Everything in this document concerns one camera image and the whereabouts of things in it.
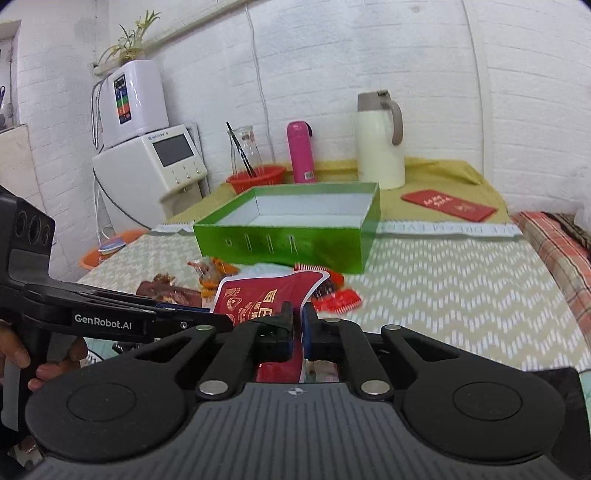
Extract red snack pouch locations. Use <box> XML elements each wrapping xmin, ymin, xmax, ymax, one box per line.
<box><xmin>212</xmin><ymin>270</ymin><xmax>329</xmax><ymax>383</ymax></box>

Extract person's left hand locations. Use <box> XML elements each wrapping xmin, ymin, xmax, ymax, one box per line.
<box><xmin>0</xmin><ymin>321</ymin><xmax>87</xmax><ymax>391</ymax></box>

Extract small red snack packet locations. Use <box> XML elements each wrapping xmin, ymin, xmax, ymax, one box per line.
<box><xmin>311</xmin><ymin>289</ymin><xmax>363</xmax><ymax>314</ymax></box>

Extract orange plastic stool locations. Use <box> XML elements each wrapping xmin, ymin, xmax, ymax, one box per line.
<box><xmin>78</xmin><ymin>229</ymin><xmax>146</xmax><ymax>271</ymax></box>

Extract clear orange nut packet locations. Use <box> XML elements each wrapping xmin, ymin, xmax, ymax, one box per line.
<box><xmin>187</xmin><ymin>257</ymin><xmax>239</xmax><ymax>290</ymax></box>

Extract green cardboard box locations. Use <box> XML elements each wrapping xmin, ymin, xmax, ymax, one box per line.
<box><xmin>193</xmin><ymin>182</ymin><xmax>381</xmax><ymax>274</ymax></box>

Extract brown meat snack packet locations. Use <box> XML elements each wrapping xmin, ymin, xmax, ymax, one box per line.
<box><xmin>135</xmin><ymin>274</ymin><xmax>202</xmax><ymax>308</ymax></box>

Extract red plastic basket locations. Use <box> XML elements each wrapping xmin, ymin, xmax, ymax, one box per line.
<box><xmin>225</xmin><ymin>164</ymin><xmax>286</xmax><ymax>194</ymax></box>

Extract black straw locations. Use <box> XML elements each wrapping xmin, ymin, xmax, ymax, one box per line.
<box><xmin>225</xmin><ymin>121</ymin><xmax>256</xmax><ymax>178</ymax></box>

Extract chevron patterned table mat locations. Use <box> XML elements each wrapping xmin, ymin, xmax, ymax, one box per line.
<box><xmin>77</xmin><ymin>220</ymin><xmax>591</xmax><ymax>373</ymax></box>

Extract white countertop water dispenser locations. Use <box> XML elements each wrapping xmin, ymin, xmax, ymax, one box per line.
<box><xmin>92</xmin><ymin>122</ymin><xmax>209</xmax><ymax>234</ymax></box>

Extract cream thermos jug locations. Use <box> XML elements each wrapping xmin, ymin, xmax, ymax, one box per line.
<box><xmin>355</xmin><ymin>90</ymin><xmax>406</xmax><ymax>190</ymax></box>

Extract red envelope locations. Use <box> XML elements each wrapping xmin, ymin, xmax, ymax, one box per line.
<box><xmin>402</xmin><ymin>190</ymin><xmax>498</xmax><ymax>223</ymax></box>

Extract clear glass carafe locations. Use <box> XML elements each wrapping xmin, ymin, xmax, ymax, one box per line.
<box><xmin>228</xmin><ymin>126</ymin><xmax>263</xmax><ymax>173</ymax></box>

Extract pink thermos bottle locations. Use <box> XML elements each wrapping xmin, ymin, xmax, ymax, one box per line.
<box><xmin>287</xmin><ymin>121</ymin><xmax>315</xmax><ymax>183</ymax></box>

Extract plaid red cushion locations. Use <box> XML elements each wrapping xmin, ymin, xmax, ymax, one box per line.
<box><xmin>512</xmin><ymin>211</ymin><xmax>591</xmax><ymax>343</ymax></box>

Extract potted green plant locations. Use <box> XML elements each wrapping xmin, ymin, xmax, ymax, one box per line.
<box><xmin>97</xmin><ymin>10</ymin><xmax>161</xmax><ymax>65</ymax></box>

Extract white wall water purifier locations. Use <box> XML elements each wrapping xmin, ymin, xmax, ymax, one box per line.
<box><xmin>99</xmin><ymin>60</ymin><xmax>169</xmax><ymax>149</ymax></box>

